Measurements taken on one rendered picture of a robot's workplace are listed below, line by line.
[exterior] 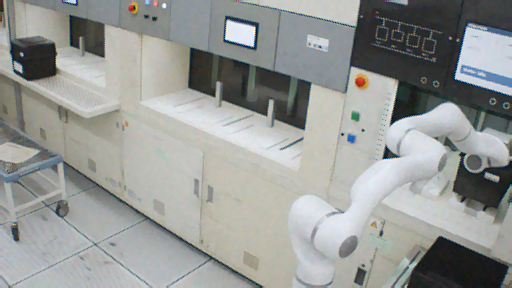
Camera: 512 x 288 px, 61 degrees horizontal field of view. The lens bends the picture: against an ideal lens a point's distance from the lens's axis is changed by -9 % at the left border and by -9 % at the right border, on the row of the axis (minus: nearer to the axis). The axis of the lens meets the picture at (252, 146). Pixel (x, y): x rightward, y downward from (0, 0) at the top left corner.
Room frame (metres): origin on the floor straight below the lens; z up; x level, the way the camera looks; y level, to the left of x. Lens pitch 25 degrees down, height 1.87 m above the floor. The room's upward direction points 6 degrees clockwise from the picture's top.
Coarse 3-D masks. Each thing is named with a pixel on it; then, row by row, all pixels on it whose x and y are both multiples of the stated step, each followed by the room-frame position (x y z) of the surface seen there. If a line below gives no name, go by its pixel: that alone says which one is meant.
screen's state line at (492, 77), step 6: (462, 66) 1.60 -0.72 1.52; (468, 66) 1.59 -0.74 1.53; (462, 72) 1.60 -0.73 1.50; (468, 72) 1.58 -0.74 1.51; (474, 72) 1.57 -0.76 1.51; (480, 72) 1.56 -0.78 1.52; (486, 72) 1.55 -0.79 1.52; (492, 72) 1.54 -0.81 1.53; (480, 78) 1.56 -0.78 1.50; (486, 78) 1.54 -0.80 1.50; (492, 78) 1.53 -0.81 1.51; (498, 78) 1.52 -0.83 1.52; (504, 78) 1.51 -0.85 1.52; (510, 78) 1.50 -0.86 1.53; (504, 84) 1.51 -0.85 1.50; (510, 84) 1.49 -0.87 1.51
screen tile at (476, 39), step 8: (472, 32) 1.60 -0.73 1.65; (472, 40) 1.59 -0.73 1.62; (480, 40) 1.58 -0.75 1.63; (488, 40) 1.56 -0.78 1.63; (488, 48) 1.56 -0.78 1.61; (496, 48) 1.54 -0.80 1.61; (464, 56) 1.60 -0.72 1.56; (472, 56) 1.58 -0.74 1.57; (480, 56) 1.57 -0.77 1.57; (488, 56) 1.55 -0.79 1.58; (496, 56) 1.54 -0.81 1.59; (480, 64) 1.56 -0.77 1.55; (488, 64) 1.55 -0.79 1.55; (496, 64) 1.53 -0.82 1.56
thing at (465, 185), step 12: (492, 132) 1.77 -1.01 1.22; (492, 168) 1.64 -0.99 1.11; (456, 180) 1.73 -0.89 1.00; (468, 180) 1.70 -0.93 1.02; (480, 180) 1.67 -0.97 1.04; (492, 180) 1.63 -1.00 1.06; (504, 180) 1.60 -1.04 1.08; (456, 192) 1.72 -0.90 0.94; (468, 192) 1.69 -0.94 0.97; (480, 192) 1.66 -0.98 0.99; (492, 192) 1.63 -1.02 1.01; (504, 192) 1.65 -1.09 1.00; (492, 204) 1.62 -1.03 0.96
